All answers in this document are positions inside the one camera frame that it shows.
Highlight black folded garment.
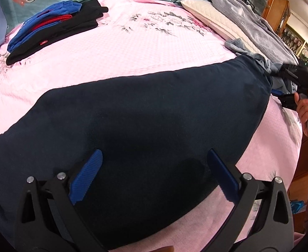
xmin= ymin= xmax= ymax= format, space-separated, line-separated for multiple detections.
xmin=6 ymin=0 xmax=108 ymax=66

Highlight blue folded garment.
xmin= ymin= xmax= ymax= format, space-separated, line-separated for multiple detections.
xmin=7 ymin=0 xmax=82 ymax=53

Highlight dark navy pants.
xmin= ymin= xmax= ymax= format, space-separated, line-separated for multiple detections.
xmin=0 ymin=55 xmax=273 ymax=250

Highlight cream quilted pillow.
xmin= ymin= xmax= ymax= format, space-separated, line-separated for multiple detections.
xmin=181 ymin=0 xmax=266 ymax=57

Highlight right hand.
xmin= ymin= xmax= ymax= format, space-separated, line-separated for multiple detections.
xmin=294 ymin=93 xmax=308 ymax=137

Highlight grey fleece garment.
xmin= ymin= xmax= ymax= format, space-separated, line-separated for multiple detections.
xmin=224 ymin=38 xmax=297 ymax=94

